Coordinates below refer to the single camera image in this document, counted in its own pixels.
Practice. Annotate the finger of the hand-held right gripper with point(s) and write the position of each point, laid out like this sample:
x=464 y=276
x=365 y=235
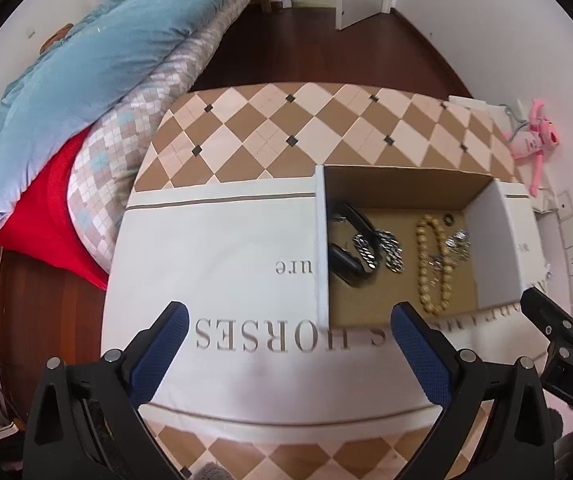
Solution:
x=546 y=310

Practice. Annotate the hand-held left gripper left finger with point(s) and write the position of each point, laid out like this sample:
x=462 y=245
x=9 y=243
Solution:
x=159 y=355

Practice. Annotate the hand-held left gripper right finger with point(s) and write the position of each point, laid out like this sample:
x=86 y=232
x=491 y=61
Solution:
x=419 y=355

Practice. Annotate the cardboard box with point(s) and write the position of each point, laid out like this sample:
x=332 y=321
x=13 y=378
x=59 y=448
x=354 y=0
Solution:
x=491 y=260

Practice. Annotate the checkered printed tablecloth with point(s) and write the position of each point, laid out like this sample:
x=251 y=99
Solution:
x=226 y=240

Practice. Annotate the pink plush toy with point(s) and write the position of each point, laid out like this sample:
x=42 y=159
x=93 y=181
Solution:
x=531 y=140

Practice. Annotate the red bed sheet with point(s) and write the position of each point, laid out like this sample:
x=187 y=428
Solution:
x=41 y=220

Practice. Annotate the checkered mattress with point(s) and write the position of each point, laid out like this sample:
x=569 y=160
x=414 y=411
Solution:
x=116 y=160

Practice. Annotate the light blue blanket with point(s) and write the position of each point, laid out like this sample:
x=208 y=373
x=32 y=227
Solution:
x=91 y=70

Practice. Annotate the brown plush toy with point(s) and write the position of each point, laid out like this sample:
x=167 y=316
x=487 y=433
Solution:
x=54 y=40

